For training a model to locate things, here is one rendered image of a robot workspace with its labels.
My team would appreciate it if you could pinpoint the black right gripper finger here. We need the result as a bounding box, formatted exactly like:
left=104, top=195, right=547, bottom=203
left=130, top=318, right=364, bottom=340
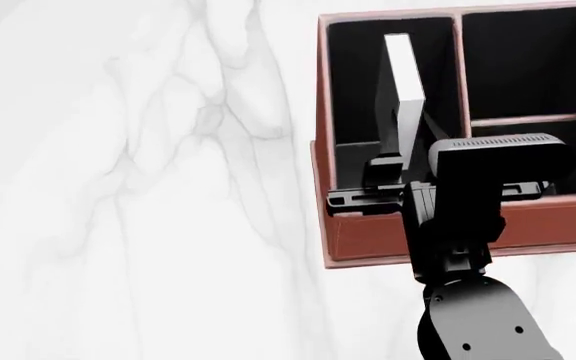
left=364, top=150, right=405, bottom=190

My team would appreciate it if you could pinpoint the white rectangular box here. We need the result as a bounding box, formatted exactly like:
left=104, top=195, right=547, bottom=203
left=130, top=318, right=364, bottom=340
left=373, top=32, right=428, bottom=174

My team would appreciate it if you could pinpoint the brown leather desk caddy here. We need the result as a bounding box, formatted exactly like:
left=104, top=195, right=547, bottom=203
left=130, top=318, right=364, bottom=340
left=309, top=0, right=576, bottom=270

